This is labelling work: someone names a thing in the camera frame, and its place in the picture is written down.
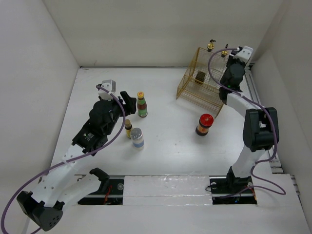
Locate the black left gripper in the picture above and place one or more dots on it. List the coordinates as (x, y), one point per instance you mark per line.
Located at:
(129, 107)

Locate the yellow cap sauce bottle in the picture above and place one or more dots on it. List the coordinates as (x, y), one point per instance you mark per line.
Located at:
(141, 105)

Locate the silver lid spice jar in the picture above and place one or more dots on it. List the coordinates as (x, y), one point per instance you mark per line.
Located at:
(136, 135)

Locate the red lid sauce jar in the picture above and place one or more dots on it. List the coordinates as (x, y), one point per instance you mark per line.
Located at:
(204, 124)

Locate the dark liquid oil bottle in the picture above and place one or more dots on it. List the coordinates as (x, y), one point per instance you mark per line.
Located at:
(201, 75)

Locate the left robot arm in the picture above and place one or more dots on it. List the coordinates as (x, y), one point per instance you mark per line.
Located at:
(46, 203)

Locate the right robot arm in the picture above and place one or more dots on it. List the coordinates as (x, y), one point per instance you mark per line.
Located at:
(260, 131)

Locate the small brown bottle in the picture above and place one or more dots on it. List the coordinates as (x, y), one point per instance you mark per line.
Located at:
(128, 127)

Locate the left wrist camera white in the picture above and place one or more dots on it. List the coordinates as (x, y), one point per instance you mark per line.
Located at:
(110, 86)

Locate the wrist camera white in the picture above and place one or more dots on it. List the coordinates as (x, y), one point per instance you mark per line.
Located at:
(110, 86)
(243, 54)

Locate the gold wire basket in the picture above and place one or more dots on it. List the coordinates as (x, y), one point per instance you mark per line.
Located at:
(204, 95)

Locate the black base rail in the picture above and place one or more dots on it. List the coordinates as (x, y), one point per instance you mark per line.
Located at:
(166, 190)

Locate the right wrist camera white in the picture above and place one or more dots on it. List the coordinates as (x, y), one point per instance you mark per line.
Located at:
(243, 54)

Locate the aluminium side rail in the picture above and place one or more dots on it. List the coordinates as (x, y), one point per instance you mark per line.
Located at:
(275, 164)

